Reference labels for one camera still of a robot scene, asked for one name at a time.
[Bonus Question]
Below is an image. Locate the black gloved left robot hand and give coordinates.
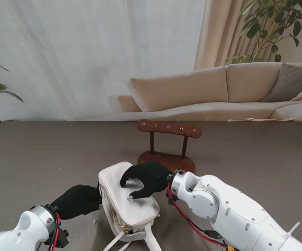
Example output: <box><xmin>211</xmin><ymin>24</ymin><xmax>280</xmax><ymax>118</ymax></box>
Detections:
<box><xmin>50</xmin><ymin>184</ymin><xmax>103</xmax><ymax>221</ymax></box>

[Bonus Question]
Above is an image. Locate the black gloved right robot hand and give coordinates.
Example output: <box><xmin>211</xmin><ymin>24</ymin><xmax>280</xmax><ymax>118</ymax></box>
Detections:
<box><xmin>119</xmin><ymin>161</ymin><xmax>174</xmax><ymax>200</ymax></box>

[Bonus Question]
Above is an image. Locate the white leather bag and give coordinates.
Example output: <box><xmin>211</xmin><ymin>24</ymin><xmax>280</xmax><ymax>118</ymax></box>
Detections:
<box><xmin>96</xmin><ymin>161</ymin><xmax>162</xmax><ymax>251</ymax></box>

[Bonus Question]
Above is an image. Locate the brown wooden jewelry stand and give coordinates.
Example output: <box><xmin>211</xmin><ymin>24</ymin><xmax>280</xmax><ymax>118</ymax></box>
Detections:
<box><xmin>137</xmin><ymin>119</ymin><xmax>203</xmax><ymax>175</ymax></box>

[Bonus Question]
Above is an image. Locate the beige sofa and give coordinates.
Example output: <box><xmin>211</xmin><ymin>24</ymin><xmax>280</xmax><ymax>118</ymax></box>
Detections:
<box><xmin>118</xmin><ymin>62</ymin><xmax>302</xmax><ymax>131</ymax></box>

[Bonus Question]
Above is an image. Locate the white sheer curtain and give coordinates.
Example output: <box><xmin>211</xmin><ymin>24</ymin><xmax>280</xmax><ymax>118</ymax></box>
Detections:
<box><xmin>0</xmin><ymin>0</ymin><xmax>206</xmax><ymax>122</ymax></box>

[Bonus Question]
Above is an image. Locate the white zip tie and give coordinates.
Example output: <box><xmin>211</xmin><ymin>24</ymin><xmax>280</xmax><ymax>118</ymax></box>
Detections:
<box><xmin>284</xmin><ymin>221</ymin><xmax>301</xmax><ymax>240</ymax></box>

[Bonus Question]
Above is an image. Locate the beige curtain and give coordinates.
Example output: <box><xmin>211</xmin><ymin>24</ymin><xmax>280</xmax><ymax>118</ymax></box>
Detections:
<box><xmin>194</xmin><ymin>0</ymin><xmax>282</xmax><ymax>71</ymax></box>

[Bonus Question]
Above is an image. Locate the grey cushion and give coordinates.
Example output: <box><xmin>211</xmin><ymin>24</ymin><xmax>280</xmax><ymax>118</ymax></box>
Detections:
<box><xmin>261</xmin><ymin>62</ymin><xmax>302</xmax><ymax>103</ymax></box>

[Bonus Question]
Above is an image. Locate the tall leafy ficus plant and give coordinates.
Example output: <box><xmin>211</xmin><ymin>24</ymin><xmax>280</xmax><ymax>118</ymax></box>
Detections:
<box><xmin>224</xmin><ymin>0</ymin><xmax>302</xmax><ymax>65</ymax></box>

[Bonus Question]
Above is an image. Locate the red left arm cable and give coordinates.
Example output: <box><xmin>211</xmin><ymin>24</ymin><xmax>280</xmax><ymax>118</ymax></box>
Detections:
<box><xmin>45</xmin><ymin>211</ymin><xmax>62</xmax><ymax>247</ymax></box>

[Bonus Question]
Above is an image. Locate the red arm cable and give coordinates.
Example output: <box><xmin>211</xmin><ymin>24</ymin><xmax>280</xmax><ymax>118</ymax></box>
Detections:
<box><xmin>166</xmin><ymin>182</ymin><xmax>237</xmax><ymax>249</ymax></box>
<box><xmin>45</xmin><ymin>211</ymin><xmax>62</xmax><ymax>247</ymax></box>

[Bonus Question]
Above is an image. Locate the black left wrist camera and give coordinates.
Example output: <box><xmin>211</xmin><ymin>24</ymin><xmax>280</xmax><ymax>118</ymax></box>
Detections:
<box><xmin>53</xmin><ymin>227</ymin><xmax>71</xmax><ymax>248</ymax></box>

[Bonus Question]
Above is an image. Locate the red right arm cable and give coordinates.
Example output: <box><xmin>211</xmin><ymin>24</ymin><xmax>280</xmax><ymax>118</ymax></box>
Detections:
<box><xmin>166</xmin><ymin>182</ymin><xmax>237</xmax><ymax>249</ymax></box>

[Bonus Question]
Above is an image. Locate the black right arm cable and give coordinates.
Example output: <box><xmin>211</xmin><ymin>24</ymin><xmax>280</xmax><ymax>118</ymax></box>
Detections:
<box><xmin>204</xmin><ymin>229</ymin><xmax>223</xmax><ymax>241</ymax></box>

